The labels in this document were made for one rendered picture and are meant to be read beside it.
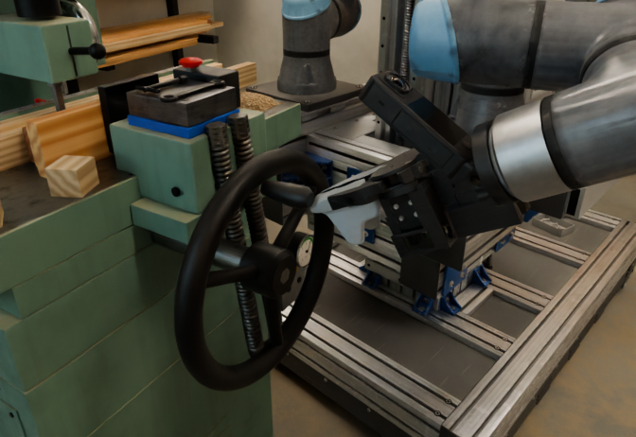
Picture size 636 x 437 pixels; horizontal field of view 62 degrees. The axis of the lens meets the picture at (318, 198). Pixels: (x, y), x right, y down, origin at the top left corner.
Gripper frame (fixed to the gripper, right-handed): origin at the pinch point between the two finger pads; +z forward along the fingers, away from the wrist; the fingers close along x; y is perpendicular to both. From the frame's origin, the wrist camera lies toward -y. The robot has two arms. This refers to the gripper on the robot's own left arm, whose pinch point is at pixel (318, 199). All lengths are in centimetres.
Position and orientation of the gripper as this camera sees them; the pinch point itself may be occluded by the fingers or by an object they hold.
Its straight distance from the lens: 56.0
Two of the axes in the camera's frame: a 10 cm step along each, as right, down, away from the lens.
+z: -7.3, 2.5, 6.3
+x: 5.2, -3.9, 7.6
